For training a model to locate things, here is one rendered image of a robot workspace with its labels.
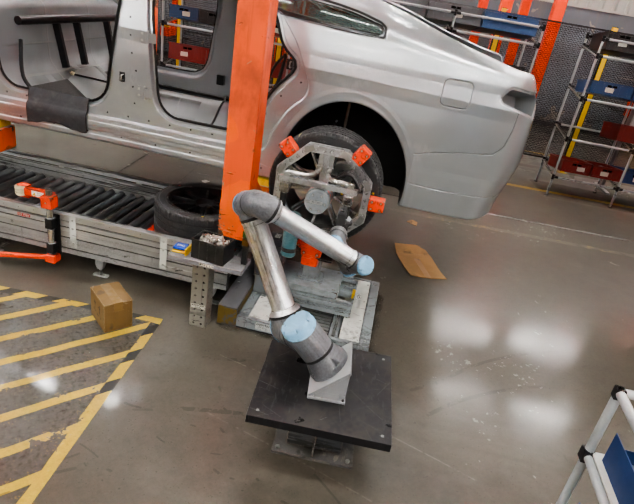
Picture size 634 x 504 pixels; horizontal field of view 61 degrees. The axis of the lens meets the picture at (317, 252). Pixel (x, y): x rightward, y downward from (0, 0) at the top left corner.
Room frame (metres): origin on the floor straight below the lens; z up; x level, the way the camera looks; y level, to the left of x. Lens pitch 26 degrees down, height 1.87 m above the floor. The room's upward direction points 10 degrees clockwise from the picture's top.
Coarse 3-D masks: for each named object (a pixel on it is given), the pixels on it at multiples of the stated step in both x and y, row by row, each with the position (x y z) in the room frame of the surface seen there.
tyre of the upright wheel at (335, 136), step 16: (320, 128) 3.06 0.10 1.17; (336, 128) 3.07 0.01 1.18; (304, 144) 2.94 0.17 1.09; (336, 144) 2.92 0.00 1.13; (352, 144) 2.91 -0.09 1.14; (368, 144) 3.09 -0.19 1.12; (368, 160) 2.90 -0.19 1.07; (272, 176) 2.96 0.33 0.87; (368, 176) 2.90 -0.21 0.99; (272, 192) 2.96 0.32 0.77
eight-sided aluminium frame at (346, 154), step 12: (312, 144) 2.86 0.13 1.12; (324, 144) 2.90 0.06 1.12; (300, 156) 2.86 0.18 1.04; (336, 156) 2.84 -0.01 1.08; (348, 156) 2.83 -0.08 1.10; (360, 168) 2.83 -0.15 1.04; (276, 180) 2.87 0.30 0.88; (360, 180) 2.82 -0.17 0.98; (276, 192) 2.87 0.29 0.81; (360, 216) 2.81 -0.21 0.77; (348, 228) 2.83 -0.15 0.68
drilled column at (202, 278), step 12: (192, 276) 2.60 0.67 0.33; (204, 276) 2.61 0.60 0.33; (192, 288) 2.59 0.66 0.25; (204, 288) 2.59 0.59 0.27; (192, 300) 2.59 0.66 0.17; (204, 300) 2.59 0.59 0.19; (192, 312) 2.59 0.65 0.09; (204, 312) 2.59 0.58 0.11; (192, 324) 2.59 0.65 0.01; (204, 324) 2.59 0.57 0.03
